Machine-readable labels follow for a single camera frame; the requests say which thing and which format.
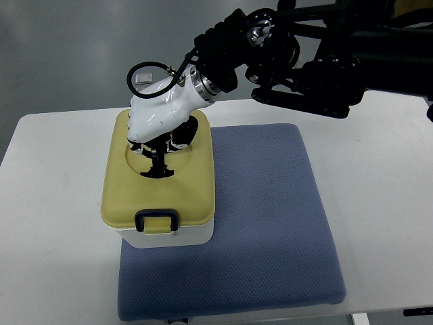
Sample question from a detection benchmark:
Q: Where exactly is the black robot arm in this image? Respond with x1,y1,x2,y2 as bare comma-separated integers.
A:
183,1,432,118

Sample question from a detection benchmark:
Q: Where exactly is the upper floor metal plate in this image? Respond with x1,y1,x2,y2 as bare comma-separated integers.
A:
135,72,153,85

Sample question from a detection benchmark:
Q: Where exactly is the black table control panel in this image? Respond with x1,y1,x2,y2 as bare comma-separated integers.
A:
403,307,433,317

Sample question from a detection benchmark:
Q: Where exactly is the yellow box lid with handle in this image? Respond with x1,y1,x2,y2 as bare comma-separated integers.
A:
101,110,215,239

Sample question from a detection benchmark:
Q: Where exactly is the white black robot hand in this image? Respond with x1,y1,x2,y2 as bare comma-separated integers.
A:
127,66,221,150

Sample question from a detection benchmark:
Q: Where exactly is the white storage box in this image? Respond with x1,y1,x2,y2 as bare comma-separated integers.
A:
115,217,214,248

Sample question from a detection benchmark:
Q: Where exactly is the brown cardboard box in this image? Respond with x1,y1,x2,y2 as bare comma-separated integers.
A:
391,0,433,18

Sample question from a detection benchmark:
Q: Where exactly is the blue padded mat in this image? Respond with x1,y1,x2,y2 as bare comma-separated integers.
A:
118,124,346,321

